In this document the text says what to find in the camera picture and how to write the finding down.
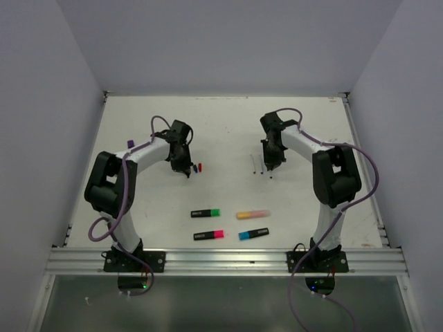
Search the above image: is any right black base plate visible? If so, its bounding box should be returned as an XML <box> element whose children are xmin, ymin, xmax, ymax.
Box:
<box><xmin>286</xmin><ymin>250</ymin><xmax>350</xmax><ymax>273</ymax></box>

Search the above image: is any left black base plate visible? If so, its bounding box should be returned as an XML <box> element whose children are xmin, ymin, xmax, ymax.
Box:
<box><xmin>101</xmin><ymin>248</ymin><xmax>166</xmax><ymax>273</ymax></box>

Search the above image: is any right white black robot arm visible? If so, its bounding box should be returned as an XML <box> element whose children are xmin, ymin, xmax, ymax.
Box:
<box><xmin>260</xmin><ymin>111</ymin><xmax>362</xmax><ymax>272</ymax></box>

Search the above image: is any blue black highlighter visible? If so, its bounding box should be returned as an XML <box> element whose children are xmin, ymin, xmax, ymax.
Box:
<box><xmin>238</xmin><ymin>228</ymin><xmax>269</xmax><ymax>241</ymax></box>

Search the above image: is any red pen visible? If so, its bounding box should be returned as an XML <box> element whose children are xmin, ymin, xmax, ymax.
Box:
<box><xmin>249</xmin><ymin>154</ymin><xmax>257</xmax><ymax>174</ymax></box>

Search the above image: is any orange pink highlighter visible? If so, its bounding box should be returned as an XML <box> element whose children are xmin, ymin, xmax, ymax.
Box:
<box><xmin>236</xmin><ymin>210</ymin><xmax>271</xmax><ymax>220</ymax></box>

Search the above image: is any aluminium front rail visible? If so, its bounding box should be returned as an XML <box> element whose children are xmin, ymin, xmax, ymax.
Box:
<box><xmin>45</xmin><ymin>248</ymin><xmax>408</xmax><ymax>277</ymax></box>

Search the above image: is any green black highlighter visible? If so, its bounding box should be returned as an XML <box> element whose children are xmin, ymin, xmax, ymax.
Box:
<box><xmin>190</xmin><ymin>209</ymin><xmax>221</xmax><ymax>218</ymax></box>

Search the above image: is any right aluminium side rail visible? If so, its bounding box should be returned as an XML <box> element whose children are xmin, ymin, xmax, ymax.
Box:
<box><xmin>342</xmin><ymin>98</ymin><xmax>391</xmax><ymax>248</ymax></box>

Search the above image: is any pink black highlighter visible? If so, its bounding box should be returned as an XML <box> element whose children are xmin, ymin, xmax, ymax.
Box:
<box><xmin>193</xmin><ymin>230</ymin><xmax>224</xmax><ymax>241</ymax></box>

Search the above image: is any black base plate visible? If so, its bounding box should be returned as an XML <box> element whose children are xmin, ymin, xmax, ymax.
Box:
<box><xmin>101</xmin><ymin>248</ymin><xmax>166</xmax><ymax>273</ymax></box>
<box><xmin>286</xmin><ymin>250</ymin><xmax>350</xmax><ymax>273</ymax></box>

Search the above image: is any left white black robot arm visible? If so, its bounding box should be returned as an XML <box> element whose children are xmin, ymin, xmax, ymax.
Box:
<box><xmin>84</xmin><ymin>116</ymin><xmax>194</xmax><ymax>272</ymax></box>

